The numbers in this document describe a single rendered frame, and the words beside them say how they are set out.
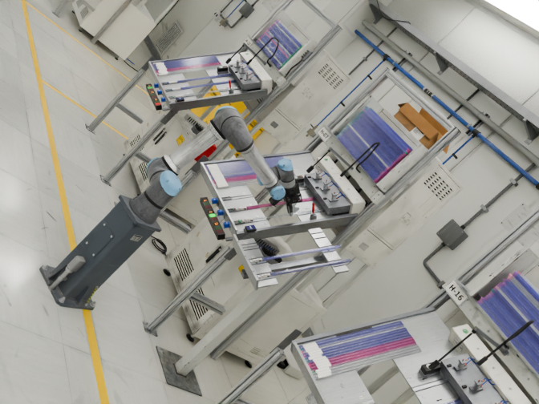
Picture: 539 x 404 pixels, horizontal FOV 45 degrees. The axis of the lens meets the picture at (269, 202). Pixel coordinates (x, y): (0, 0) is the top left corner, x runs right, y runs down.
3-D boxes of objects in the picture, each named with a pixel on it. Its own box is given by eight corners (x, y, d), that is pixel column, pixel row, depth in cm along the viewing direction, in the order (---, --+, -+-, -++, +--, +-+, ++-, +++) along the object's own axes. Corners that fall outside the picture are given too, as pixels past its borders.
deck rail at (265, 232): (236, 243, 338) (237, 233, 334) (234, 240, 339) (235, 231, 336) (357, 224, 362) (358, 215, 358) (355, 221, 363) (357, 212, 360)
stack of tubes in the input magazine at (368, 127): (374, 182, 353) (411, 147, 348) (334, 135, 391) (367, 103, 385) (386, 192, 361) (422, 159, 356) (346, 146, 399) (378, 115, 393)
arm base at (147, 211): (138, 220, 295) (152, 205, 293) (123, 197, 303) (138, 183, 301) (158, 227, 308) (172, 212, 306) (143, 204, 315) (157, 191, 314)
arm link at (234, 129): (244, 123, 290) (292, 193, 320) (237, 112, 299) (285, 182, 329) (222, 136, 291) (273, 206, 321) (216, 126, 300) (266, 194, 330)
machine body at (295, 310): (185, 342, 369) (261, 270, 356) (157, 263, 420) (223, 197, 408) (257, 374, 411) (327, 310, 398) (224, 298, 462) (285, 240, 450)
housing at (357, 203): (348, 224, 363) (353, 204, 354) (313, 176, 399) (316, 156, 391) (361, 222, 365) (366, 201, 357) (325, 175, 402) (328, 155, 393)
